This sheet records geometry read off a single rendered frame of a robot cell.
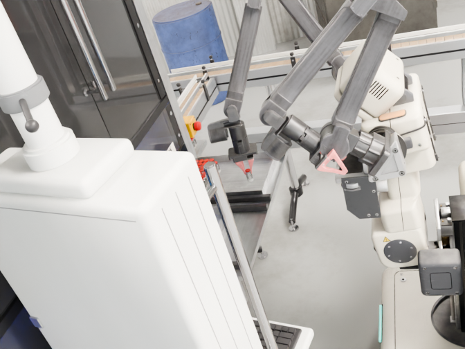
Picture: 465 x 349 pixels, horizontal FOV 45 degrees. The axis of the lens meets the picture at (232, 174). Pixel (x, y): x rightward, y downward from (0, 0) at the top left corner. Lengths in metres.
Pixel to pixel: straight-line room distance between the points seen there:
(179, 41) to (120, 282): 3.78
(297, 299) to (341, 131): 1.50
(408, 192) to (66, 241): 1.10
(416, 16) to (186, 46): 1.83
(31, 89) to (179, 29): 3.72
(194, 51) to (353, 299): 2.70
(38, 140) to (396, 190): 1.14
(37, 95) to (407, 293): 1.76
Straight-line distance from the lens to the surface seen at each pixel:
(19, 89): 1.01
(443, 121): 2.98
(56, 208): 1.02
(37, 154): 1.05
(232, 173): 2.17
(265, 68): 2.88
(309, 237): 3.15
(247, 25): 1.85
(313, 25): 1.86
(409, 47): 2.77
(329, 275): 2.91
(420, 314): 2.31
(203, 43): 4.74
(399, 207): 1.80
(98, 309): 1.19
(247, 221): 1.90
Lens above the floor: 2.01
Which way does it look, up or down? 31 degrees down
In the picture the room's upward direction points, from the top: 18 degrees counter-clockwise
